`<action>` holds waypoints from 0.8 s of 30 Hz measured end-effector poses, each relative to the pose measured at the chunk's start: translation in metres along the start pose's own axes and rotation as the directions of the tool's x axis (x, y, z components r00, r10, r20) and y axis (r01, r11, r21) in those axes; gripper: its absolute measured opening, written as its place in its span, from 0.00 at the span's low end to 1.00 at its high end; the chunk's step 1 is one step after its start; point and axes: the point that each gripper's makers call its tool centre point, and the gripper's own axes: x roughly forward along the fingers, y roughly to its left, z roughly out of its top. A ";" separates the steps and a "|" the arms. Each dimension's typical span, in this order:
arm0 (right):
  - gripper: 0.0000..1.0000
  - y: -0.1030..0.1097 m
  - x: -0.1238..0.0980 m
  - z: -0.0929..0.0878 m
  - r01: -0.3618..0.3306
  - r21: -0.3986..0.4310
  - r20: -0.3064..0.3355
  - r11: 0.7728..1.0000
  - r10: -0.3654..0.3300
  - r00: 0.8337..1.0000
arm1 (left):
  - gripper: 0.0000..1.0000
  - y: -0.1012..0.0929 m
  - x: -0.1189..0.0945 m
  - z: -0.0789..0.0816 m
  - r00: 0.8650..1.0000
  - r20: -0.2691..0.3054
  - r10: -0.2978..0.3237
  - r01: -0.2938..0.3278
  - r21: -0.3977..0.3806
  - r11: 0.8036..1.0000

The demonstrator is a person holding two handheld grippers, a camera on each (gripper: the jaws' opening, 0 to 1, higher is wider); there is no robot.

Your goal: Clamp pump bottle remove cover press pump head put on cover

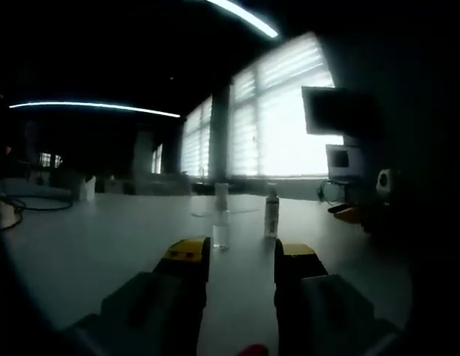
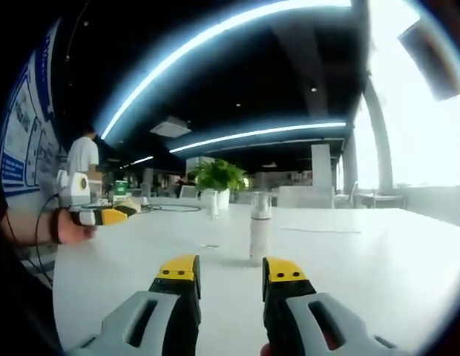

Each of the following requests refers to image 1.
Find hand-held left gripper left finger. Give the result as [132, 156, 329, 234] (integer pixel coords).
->
[62, 236, 211, 356]

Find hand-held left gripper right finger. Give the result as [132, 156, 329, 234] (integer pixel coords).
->
[273, 239, 401, 356]

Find clear pump bottle with cover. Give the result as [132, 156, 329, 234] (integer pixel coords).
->
[211, 182, 231, 251]

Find white spray bottle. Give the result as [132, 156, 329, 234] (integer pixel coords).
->
[263, 182, 279, 239]

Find person's left hand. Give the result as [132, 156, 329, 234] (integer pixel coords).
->
[240, 343, 270, 356]

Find small lit monitor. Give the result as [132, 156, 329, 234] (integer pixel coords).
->
[325, 143, 368, 182]

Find dark monitor screen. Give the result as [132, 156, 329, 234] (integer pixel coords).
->
[301, 85, 383, 135]

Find window blinds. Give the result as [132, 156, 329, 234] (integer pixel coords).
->
[180, 32, 344, 179]

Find ceiling light strip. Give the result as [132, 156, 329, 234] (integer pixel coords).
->
[206, 0, 279, 39]
[8, 100, 182, 119]

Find black cable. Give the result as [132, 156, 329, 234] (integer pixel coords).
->
[0, 194, 73, 229]

